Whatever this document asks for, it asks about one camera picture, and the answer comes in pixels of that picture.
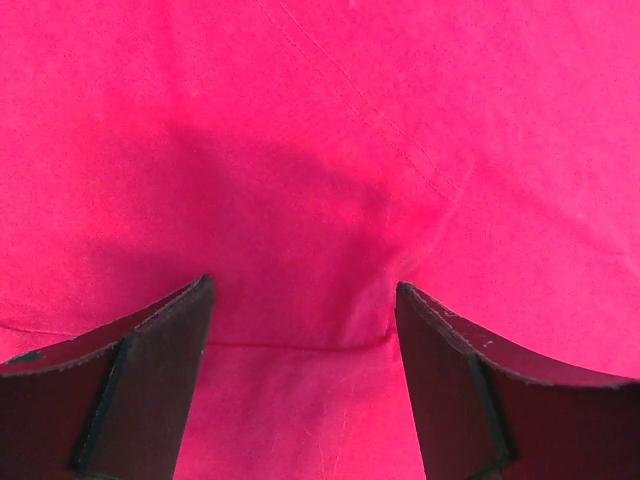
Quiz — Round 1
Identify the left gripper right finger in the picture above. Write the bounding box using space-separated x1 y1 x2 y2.
395 283 639 480

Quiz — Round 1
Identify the crimson red t shirt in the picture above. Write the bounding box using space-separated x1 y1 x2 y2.
1 1 639 479

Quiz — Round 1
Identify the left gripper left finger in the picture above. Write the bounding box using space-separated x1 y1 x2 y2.
1 275 215 479

